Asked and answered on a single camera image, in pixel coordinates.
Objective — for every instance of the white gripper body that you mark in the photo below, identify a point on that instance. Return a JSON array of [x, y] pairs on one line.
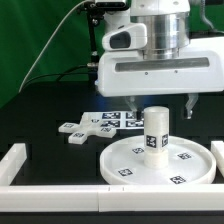
[[126, 73]]

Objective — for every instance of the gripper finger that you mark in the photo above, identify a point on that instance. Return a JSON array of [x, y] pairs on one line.
[[191, 102], [132, 103]]

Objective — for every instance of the white round table top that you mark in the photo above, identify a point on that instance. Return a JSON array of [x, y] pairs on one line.
[[183, 161]]

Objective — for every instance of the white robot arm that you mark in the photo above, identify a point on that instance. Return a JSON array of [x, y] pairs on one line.
[[148, 51]]

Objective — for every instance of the white sheet with markers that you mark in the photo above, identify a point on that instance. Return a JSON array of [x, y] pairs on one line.
[[114, 119]]

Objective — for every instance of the white cross-shaped table base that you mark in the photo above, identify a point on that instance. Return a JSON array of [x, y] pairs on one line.
[[79, 133]]

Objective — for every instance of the white front fence bar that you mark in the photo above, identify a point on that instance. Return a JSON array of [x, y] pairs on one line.
[[112, 198]]

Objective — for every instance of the white left fence bar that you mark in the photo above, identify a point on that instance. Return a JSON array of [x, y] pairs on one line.
[[11, 163]]

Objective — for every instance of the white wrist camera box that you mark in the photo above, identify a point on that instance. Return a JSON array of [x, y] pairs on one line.
[[129, 37]]

